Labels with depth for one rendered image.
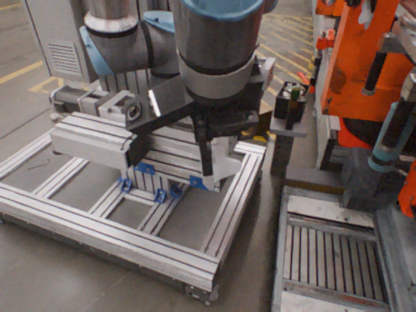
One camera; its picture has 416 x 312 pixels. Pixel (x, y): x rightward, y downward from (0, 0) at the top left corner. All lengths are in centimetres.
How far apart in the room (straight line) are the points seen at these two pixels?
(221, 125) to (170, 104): 7
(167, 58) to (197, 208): 77
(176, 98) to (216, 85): 8
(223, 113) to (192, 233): 95
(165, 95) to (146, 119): 4
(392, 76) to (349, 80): 17
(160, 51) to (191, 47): 52
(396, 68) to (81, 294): 159
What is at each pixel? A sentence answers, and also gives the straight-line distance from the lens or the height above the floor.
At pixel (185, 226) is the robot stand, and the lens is 132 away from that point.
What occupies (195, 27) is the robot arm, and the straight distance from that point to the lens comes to 24.
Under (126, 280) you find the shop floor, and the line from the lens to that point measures 146.
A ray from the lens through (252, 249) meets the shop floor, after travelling 151.
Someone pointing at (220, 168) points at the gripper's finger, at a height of 95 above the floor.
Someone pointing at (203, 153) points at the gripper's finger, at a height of 99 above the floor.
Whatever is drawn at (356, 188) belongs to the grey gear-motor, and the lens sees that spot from 150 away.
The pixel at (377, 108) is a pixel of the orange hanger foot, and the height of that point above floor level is 58.
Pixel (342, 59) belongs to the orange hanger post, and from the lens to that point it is 140.
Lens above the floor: 123
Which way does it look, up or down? 38 degrees down
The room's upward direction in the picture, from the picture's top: straight up
